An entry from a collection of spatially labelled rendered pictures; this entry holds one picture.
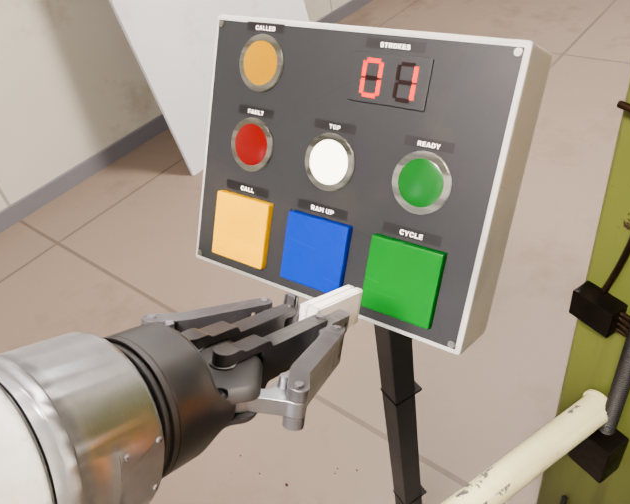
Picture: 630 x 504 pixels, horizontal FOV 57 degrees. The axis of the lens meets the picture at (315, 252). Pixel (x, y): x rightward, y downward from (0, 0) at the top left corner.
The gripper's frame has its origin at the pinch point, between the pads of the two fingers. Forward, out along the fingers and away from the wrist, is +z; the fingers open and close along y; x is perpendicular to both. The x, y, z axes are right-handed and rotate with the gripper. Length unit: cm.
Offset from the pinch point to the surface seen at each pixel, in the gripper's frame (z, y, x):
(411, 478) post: 57, -8, -51
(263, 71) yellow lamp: 12.8, -19.3, 17.2
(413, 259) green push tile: 12.5, 1.0, 2.5
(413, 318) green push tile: 12.5, 2.1, -3.0
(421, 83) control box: 13.0, -1.7, 18.1
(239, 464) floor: 71, -58, -83
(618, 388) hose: 47, 20, -16
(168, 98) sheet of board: 147, -176, 2
